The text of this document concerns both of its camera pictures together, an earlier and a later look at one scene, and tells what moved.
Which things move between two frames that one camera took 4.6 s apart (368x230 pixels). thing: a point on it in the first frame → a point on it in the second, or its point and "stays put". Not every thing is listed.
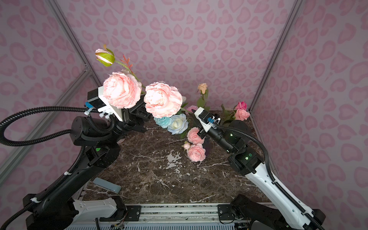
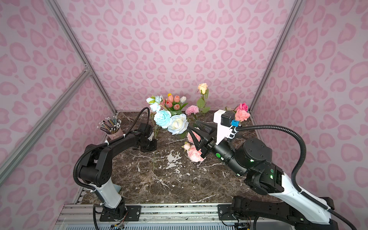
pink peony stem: [162, 100] → [193, 154]
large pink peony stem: [122, 89] → [155, 130]
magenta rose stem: [241, 105] stays put
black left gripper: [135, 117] → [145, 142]
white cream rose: [178, 124] stays put
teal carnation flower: [163, 122] stays put
